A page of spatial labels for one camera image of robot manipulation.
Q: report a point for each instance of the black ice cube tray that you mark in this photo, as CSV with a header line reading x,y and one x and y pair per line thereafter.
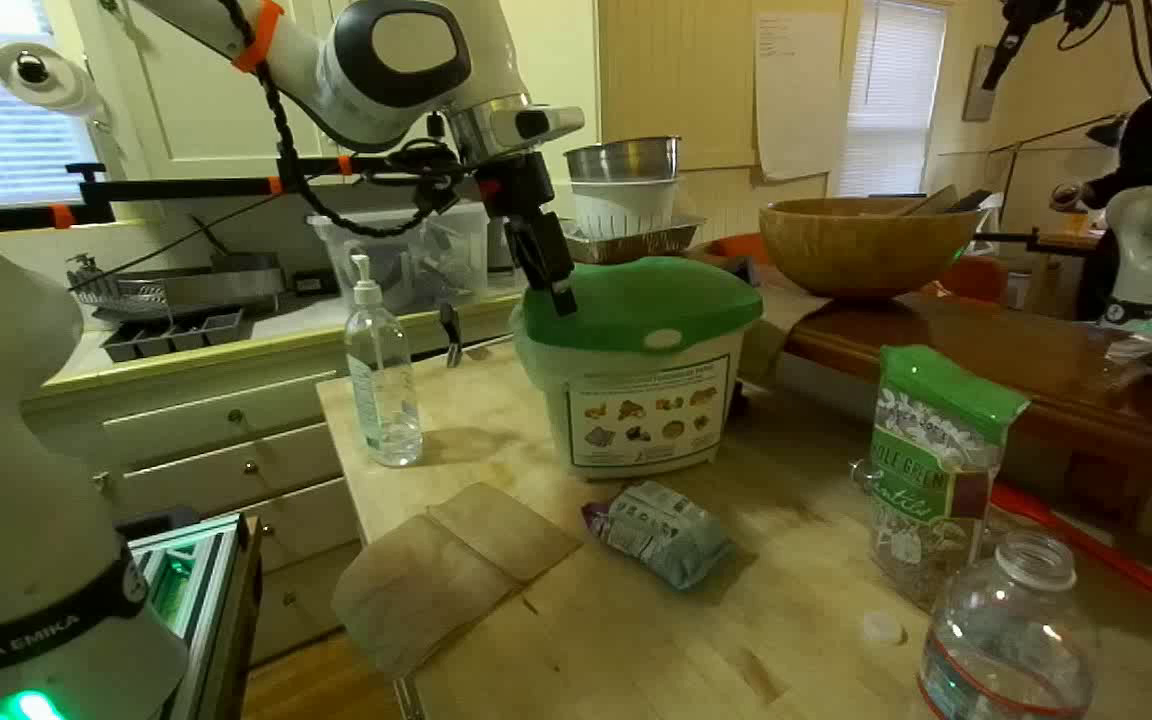
x,y
159,338

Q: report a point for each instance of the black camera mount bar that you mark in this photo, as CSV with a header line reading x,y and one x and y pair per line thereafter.
x,y
200,186

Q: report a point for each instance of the clear pump sanitizer bottle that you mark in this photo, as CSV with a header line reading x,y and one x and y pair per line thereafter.
x,y
383,374

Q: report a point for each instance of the clear plastic water bottle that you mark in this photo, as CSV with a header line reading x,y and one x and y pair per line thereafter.
x,y
1008,639

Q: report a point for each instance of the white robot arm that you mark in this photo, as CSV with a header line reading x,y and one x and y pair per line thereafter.
x,y
419,84

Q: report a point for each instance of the white compost bin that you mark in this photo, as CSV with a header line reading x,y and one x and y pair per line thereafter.
x,y
633,412

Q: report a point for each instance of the green grain bag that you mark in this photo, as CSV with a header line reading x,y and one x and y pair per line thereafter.
x,y
939,444

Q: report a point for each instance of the white kitchen cabinet drawers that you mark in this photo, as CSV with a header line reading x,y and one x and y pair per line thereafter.
x,y
225,429

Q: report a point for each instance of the wooden bowl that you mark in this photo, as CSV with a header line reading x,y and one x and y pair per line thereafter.
x,y
861,251

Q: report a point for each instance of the clear plastic storage container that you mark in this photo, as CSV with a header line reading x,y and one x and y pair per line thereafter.
x,y
439,261

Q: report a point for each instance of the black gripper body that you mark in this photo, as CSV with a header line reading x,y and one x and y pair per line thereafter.
x,y
517,194

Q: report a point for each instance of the white bottle cap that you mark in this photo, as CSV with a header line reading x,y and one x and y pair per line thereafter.
x,y
880,629

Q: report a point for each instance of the white paper sheets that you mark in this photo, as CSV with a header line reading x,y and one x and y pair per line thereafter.
x,y
799,90

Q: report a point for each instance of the white measuring container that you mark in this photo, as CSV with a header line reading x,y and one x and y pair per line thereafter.
x,y
625,219

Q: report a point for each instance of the paper towel roll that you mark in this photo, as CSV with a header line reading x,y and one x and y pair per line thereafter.
x,y
46,76

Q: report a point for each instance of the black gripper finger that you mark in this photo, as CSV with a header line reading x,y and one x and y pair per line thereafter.
x,y
554,267

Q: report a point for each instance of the green bin lid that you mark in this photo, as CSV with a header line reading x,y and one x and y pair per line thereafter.
x,y
642,307

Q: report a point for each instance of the stainless steel bowl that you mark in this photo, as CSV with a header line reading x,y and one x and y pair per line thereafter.
x,y
642,156

